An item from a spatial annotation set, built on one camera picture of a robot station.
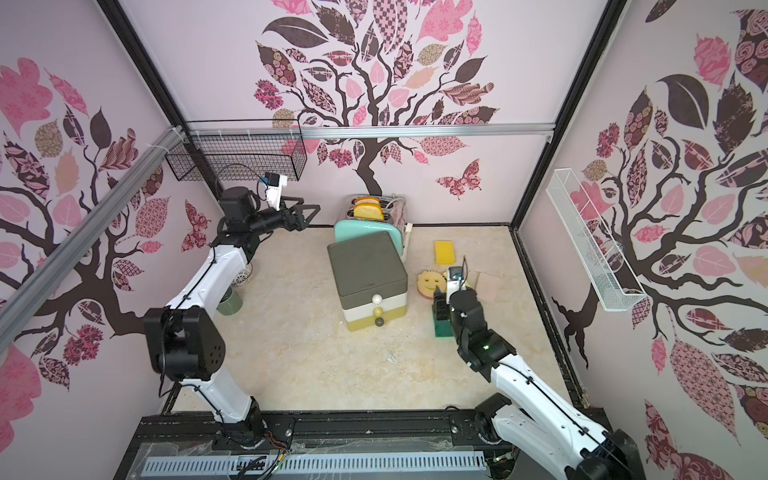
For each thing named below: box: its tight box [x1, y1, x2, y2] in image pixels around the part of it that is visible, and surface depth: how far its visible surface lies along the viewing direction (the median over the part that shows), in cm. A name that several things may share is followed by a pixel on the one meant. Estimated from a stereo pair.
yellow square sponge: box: [434, 240, 456, 265], surface depth 113 cm
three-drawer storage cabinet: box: [327, 231, 408, 332], surface depth 84 cm
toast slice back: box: [355, 196, 381, 204], surface depth 103 cm
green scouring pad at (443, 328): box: [432, 310, 454, 337], surface depth 92 cm
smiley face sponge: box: [417, 270, 447, 299], surface depth 102 cm
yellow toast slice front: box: [354, 203, 384, 220], surface depth 100 cm
